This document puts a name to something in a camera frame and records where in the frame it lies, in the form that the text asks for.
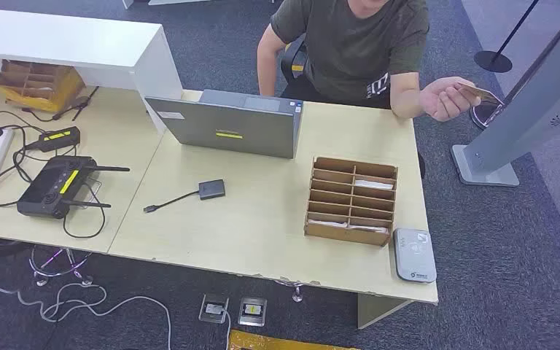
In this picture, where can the person's left hand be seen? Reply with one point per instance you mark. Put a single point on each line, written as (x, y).
(442, 101)

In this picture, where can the ID card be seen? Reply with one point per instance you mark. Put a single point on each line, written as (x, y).
(480, 92)

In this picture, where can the person's left forearm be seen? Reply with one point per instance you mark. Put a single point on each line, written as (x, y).
(405, 104)

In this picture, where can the person's right forearm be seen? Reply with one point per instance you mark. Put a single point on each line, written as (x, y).
(265, 72)

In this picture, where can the person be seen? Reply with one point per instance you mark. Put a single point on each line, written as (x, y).
(357, 48)

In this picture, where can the white key card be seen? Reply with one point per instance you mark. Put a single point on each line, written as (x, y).
(367, 229)
(328, 223)
(374, 184)

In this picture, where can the grey card reader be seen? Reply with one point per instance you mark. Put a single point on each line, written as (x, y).
(414, 258)

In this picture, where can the wooden card organizer box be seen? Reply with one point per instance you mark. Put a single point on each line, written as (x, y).
(338, 235)

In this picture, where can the grey kiosk stand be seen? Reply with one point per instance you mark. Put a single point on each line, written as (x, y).
(526, 111)

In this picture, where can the black office chair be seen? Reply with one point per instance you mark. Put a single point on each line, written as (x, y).
(292, 60)

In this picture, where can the grey laptop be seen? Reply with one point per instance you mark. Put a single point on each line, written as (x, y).
(231, 128)

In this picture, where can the beige desk leg panel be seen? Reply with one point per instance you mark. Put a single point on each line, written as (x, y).
(376, 309)

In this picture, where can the chrome desk foot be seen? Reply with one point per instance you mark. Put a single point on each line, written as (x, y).
(298, 294)

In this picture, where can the floor socket with yellow label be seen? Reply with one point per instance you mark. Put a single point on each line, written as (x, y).
(252, 311)

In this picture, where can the floor socket with white plug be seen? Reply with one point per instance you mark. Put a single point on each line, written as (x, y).
(214, 309)

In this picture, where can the white furniture base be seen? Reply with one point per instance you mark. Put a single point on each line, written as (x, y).
(135, 2)

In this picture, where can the yellow box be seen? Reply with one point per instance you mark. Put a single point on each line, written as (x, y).
(67, 92)

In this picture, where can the white counter shelf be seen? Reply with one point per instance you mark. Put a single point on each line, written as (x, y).
(67, 43)

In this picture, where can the black adapter with yellow label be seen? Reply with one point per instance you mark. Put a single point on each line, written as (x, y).
(60, 138)

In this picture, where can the black remote controller with antennas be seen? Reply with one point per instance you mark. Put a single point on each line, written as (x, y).
(48, 186)

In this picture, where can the small wooden compartment tray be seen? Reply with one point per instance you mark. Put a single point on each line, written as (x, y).
(31, 79)

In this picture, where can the chrome stool base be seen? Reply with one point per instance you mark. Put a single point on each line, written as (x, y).
(41, 280)

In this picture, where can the black stanchion post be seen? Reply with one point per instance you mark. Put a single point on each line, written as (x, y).
(492, 62)

